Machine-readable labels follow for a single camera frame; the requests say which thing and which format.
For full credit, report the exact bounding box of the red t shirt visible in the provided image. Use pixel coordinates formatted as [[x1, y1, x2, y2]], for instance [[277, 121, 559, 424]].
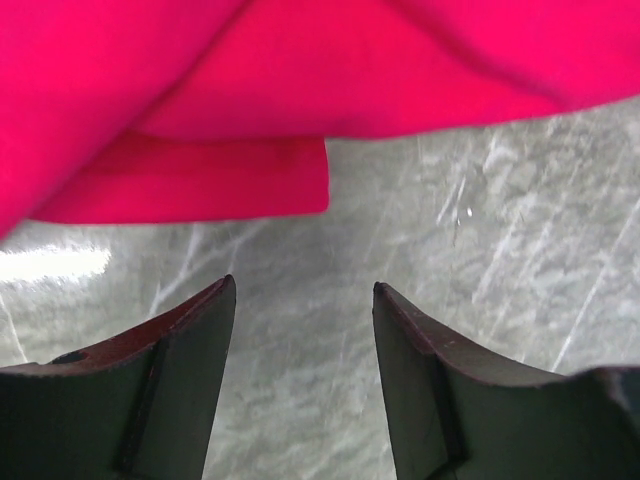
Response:
[[1, 1, 639, 233]]

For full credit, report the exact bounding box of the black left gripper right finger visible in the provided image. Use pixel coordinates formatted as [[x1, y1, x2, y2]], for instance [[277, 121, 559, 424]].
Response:
[[372, 283, 639, 479]]

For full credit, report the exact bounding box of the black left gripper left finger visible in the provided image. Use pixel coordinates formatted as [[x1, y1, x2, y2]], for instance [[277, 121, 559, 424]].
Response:
[[1, 276, 235, 479]]

